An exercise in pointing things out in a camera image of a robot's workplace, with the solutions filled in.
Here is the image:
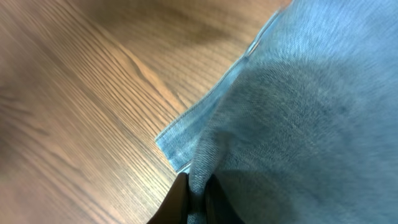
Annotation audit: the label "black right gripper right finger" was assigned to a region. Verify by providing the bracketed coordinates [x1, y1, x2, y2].
[205, 175, 244, 224]

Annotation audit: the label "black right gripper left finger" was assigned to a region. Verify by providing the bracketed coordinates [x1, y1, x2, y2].
[147, 172, 189, 224]

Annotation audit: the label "light blue denim jeans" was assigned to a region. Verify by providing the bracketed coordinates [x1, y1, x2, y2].
[156, 0, 397, 223]

